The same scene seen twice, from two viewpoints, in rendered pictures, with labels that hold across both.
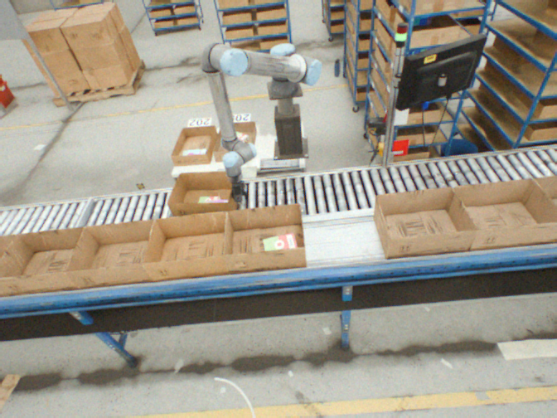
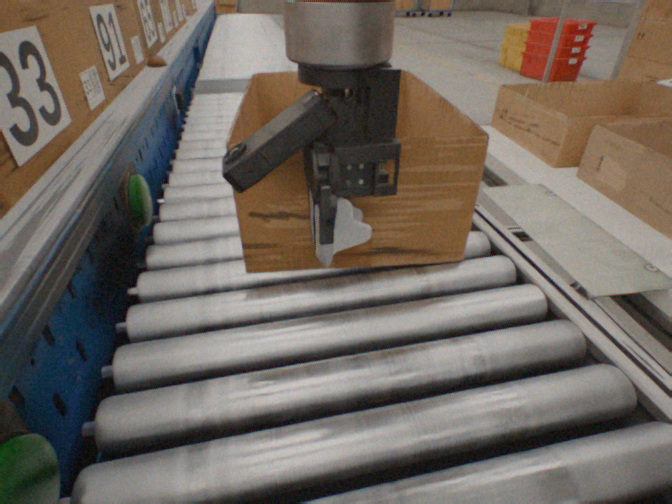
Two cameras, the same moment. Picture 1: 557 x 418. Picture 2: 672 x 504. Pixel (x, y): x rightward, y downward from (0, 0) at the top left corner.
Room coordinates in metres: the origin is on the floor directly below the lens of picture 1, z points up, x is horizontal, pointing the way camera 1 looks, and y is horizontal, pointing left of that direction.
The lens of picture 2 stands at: (1.50, -0.14, 1.06)
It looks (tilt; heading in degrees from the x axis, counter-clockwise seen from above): 34 degrees down; 73
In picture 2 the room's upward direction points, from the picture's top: straight up
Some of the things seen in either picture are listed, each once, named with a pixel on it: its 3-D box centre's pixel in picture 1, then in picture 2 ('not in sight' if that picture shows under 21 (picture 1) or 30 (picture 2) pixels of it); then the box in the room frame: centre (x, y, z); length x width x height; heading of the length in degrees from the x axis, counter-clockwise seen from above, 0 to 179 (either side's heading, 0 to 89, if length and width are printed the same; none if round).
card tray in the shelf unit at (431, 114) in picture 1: (411, 104); not in sight; (2.42, -1.20, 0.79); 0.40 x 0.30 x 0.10; 176
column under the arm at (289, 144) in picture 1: (288, 130); not in sight; (2.16, -0.17, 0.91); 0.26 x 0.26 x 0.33; 82
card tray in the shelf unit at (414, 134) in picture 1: (408, 126); not in sight; (2.42, -1.20, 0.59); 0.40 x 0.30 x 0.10; 173
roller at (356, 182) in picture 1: (361, 197); not in sight; (1.55, -0.54, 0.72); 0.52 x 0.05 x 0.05; 175
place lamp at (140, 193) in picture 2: not in sight; (143, 200); (1.40, 0.42, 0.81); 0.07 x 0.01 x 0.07; 85
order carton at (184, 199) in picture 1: (205, 196); (342, 151); (1.70, 0.45, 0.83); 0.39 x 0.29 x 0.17; 78
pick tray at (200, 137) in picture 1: (196, 145); (603, 118); (2.35, 0.56, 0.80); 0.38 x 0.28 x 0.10; 170
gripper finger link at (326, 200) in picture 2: not in sight; (324, 202); (1.60, 0.20, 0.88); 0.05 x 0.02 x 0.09; 85
